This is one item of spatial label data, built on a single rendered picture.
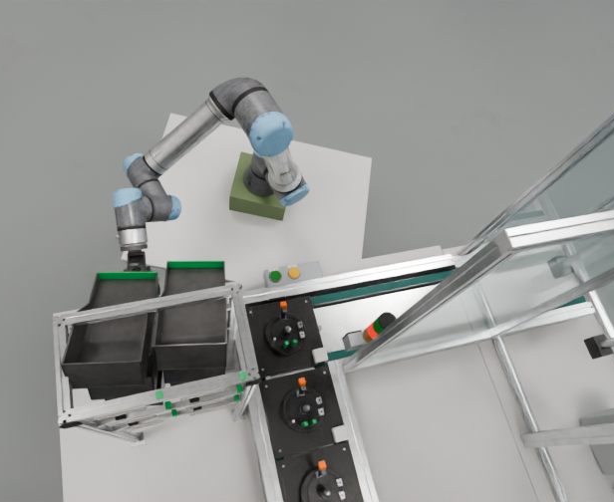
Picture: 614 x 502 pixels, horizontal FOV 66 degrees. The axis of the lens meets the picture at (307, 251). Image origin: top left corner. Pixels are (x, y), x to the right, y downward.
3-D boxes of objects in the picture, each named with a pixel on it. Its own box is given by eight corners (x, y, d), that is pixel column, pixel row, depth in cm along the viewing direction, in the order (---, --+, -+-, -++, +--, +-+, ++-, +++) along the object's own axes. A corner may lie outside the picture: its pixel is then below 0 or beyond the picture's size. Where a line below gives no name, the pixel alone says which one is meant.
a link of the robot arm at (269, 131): (293, 165, 178) (264, 79, 126) (314, 197, 174) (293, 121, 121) (266, 182, 178) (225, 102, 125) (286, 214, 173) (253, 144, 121)
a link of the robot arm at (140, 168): (237, 50, 127) (110, 163, 138) (257, 80, 124) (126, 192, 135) (256, 70, 138) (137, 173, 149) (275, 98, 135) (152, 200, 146)
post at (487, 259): (343, 362, 164) (494, 237, 74) (351, 361, 164) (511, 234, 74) (345, 371, 163) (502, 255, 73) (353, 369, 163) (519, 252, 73)
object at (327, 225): (170, 117, 208) (170, 113, 205) (370, 161, 216) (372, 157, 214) (122, 262, 178) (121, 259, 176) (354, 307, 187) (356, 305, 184)
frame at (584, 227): (342, 363, 164) (503, 229, 71) (494, 327, 179) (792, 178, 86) (344, 371, 162) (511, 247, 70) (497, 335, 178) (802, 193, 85)
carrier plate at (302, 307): (243, 309, 166) (243, 307, 164) (309, 297, 172) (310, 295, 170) (257, 377, 158) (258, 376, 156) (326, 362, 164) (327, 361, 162)
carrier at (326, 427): (258, 382, 157) (261, 376, 146) (327, 366, 163) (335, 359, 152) (274, 459, 149) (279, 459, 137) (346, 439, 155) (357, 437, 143)
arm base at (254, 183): (247, 160, 190) (250, 144, 182) (284, 169, 192) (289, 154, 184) (239, 190, 183) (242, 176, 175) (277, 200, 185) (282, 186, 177)
